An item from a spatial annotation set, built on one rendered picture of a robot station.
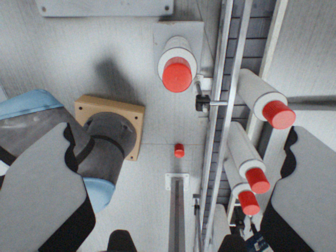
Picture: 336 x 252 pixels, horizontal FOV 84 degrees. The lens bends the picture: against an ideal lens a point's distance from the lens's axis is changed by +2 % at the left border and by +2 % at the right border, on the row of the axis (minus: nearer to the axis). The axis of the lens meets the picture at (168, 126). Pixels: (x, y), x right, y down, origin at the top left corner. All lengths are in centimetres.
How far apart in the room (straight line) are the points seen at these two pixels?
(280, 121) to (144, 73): 35
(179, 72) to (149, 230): 86
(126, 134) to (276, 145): 42
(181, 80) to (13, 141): 26
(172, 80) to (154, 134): 40
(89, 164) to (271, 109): 32
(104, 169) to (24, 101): 18
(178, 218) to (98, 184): 31
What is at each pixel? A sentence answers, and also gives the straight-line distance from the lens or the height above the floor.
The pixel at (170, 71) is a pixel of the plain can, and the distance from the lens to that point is 21.
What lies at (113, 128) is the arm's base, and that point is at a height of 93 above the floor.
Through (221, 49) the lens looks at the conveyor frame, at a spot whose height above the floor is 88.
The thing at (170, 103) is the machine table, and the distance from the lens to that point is 54.
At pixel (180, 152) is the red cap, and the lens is 59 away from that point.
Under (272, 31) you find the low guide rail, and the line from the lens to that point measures 45.
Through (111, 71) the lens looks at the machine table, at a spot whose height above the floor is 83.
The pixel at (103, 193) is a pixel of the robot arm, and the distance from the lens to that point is 39.
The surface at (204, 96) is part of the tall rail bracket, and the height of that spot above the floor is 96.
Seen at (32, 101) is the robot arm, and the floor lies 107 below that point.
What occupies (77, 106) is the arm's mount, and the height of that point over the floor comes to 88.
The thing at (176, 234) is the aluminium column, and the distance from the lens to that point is 59.
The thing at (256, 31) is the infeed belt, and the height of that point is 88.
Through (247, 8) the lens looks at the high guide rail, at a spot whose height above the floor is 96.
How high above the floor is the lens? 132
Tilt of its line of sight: 60 degrees down
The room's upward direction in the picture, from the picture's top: 175 degrees counter-clockwise
